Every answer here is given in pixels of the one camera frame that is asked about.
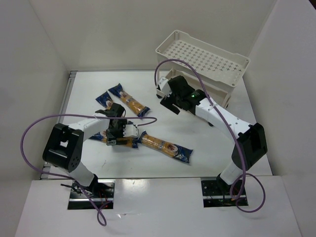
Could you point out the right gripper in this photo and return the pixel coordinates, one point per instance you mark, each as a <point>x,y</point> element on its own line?
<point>171,100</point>

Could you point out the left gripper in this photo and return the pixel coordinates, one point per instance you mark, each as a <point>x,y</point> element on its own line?
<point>115,133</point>

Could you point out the pasta bag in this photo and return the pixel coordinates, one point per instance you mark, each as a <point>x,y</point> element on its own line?
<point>172,150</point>
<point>127,141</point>
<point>105,100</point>
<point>137,108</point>

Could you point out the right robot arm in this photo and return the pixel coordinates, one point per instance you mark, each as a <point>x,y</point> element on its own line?
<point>249,139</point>

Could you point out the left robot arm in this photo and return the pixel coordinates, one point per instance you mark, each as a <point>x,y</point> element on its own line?
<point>64,147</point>

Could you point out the white two-tier shelf cart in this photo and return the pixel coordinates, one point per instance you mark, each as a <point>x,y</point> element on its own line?
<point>219,69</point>

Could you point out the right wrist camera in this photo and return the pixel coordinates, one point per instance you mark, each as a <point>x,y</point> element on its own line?
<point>163,88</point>

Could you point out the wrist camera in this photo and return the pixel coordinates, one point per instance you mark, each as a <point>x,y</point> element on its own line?
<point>163,88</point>
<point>131,130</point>

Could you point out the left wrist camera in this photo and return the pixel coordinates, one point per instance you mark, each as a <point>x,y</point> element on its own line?
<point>131,130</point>

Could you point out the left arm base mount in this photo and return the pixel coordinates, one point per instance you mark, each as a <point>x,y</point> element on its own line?
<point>103,199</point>

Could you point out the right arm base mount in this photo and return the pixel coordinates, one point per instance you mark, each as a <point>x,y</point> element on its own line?
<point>215,196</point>

